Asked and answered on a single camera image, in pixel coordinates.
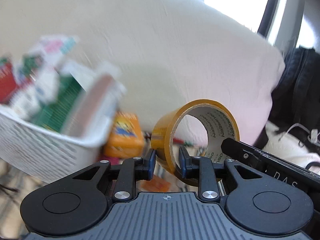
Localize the yellow packing tape roll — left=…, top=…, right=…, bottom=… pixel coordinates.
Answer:
left=151, top=99, right=240, bottom=186

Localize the green carton box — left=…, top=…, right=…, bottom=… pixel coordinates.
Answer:
left=30, top=75, right=84, bottom=132

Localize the cream quilted cover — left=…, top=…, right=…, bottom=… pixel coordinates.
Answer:
left=254, top=121, right=319, bottom=174

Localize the magenta carton box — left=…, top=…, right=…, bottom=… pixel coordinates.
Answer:
left=99, top=155, right=123, bottom=165

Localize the white perforated plastic basket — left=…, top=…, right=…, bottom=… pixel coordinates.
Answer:
left=0, top=84, right=127, bottom=184

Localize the black backpack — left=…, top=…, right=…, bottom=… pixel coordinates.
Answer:
left=252, top=45, right=320, bottom=156

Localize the orange pixel character box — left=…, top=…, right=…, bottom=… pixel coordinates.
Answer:
left=103, top=112, right=145, bottom=159

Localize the small orange sachet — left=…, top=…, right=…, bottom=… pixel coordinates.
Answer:
left=139, top=175, right=171, bottom=193

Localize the white tissue pack in basket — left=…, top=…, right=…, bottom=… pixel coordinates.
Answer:
left=61, top=60, right=125, bottom=138

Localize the large cream quilted pillow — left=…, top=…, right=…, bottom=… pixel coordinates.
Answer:
left=1, top=0, right=284, bottom=145

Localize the red packet in basket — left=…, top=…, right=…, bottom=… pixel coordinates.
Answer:
left=0, top=56, right=19, bottom=104

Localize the white pink leaflet packet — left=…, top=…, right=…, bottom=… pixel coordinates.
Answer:
left=28, top=34, right=79, bottom=67

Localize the white charging cable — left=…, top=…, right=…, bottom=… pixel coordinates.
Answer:
left=277, top=122, right=320, bottom=145

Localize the black power adapter with cable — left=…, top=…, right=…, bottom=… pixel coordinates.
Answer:
left=0, top=184, right=20, bottom=196

